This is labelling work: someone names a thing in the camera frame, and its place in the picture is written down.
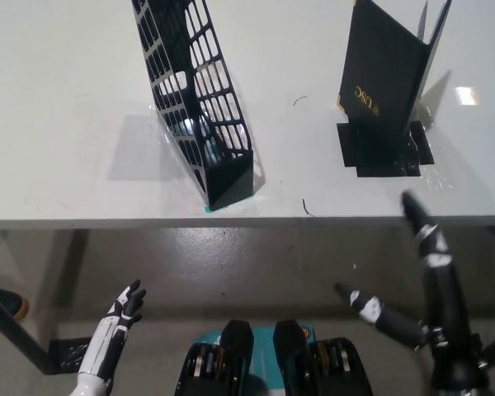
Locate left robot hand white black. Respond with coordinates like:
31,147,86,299
78,279,148,377

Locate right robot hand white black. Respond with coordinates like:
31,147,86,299
333,191,480,373

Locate black USC notebook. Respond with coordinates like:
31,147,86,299
337,0,453,167

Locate black mesh file shelf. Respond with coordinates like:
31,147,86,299
131,0,256,212

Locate grey table leg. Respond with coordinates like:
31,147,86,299
51,229,90,343

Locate black metal bar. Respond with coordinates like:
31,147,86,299
0,274,59,375

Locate black shoe tan sole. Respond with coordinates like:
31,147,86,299
0,286,30,328

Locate teal tape strip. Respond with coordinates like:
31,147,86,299
203,192,253,214

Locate black tape patch on table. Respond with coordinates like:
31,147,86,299
337,119,435,179

